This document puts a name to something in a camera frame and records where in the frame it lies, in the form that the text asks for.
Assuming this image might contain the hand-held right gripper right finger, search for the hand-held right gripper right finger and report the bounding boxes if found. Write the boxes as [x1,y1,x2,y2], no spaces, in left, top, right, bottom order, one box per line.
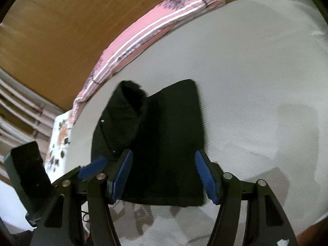
[194,149,299,246]

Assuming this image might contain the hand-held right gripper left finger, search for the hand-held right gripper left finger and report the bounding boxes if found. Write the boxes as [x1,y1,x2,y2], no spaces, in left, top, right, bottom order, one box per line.
[30,149,134,246]

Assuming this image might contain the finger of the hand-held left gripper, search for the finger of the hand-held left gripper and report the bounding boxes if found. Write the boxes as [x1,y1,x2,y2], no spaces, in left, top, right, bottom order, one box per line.
[51,157,108,185]

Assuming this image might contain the black pants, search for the black pants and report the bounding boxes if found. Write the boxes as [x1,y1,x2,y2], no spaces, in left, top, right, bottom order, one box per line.
[91,79,207,208]

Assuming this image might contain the white floral pillow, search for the white floral pillow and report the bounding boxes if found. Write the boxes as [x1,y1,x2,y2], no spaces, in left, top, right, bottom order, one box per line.
[43,111,75,182]

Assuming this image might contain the beige curtain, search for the beige curtain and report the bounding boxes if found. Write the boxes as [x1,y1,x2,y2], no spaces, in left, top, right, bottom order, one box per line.
[0,68,66,161]

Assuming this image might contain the pink striped tree-print pillow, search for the pink striped tree-print pillow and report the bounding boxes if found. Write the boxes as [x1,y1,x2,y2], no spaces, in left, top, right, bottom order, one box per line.
[99,0,226,79]
[72,61,116,124]

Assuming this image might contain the grey bed sheet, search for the grey bed sheet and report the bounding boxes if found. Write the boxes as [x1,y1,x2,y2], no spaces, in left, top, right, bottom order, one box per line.
[63,0,328,246]

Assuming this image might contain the wooden headboard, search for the wooden headboard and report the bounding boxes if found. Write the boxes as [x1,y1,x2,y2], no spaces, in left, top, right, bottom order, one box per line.
[0,0,269,113]

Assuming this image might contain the cream satin blanket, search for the cream satin blanket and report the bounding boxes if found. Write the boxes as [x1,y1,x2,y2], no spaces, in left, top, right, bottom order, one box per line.
[261,0,328,41]

